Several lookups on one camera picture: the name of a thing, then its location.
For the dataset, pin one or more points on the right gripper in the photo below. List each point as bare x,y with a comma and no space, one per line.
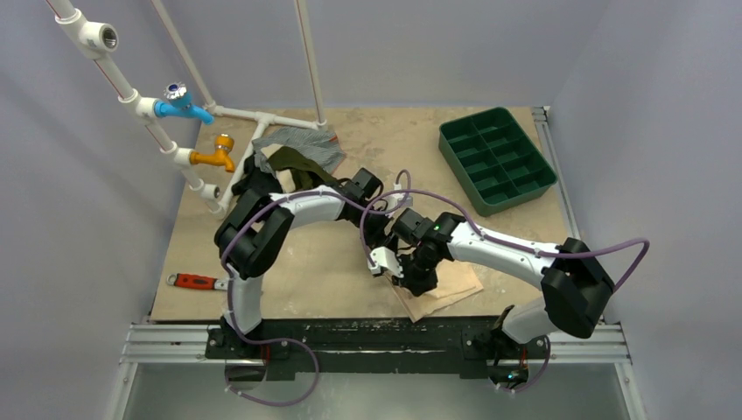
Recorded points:
417,276

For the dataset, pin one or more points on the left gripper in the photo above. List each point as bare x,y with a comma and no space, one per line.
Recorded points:
378,236

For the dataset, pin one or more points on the beige underwear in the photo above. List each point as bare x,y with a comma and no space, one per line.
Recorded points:
456,281

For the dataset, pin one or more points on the white PVC pipe frame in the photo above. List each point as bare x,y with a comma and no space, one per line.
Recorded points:
211,177

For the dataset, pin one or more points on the green compartment tray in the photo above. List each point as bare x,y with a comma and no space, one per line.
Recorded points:
496,163

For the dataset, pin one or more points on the black underwear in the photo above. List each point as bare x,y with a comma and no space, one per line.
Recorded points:
255,184

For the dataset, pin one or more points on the orange tap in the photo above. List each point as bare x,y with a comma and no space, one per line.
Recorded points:
223,145

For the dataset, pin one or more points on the adjustable wrench red handle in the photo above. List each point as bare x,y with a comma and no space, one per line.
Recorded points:
197,282

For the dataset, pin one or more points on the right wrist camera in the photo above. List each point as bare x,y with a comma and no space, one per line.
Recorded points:
385,263

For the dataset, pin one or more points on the dark green underwear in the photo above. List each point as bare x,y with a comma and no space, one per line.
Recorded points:
293,171

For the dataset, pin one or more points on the striped grey underwear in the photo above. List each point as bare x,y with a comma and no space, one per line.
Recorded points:
322,147

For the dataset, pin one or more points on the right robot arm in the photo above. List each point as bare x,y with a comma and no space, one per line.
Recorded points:
575,290

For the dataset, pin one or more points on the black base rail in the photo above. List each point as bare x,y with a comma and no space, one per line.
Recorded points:
469,347

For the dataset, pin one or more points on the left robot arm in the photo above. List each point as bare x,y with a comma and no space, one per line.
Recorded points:
250,239

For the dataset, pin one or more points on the blue tap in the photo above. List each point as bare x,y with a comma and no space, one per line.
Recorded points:
178,102

